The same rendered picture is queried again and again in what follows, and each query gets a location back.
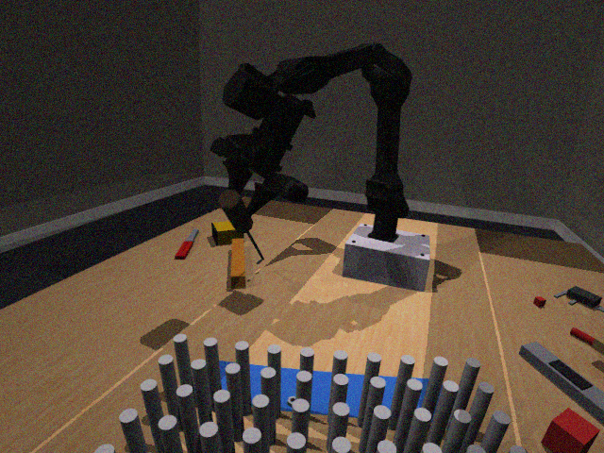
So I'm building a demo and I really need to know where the red-handled screwdriver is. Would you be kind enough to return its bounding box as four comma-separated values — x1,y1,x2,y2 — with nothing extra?
570,327,595,344

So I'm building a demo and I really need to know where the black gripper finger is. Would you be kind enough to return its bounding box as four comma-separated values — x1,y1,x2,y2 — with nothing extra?
243,182,278,219
223,161,253,194

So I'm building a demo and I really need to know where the blue flat strip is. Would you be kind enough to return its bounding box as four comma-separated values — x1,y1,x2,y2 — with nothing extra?
219,361,429,418

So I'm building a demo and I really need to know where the yellow block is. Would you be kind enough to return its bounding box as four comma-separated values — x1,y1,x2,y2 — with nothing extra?
211,221,243,245

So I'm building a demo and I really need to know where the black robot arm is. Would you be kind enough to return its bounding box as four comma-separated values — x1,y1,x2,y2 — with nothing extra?
222,42,412,243

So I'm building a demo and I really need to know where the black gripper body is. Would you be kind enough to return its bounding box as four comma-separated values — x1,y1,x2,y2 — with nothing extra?
210,123,309,203

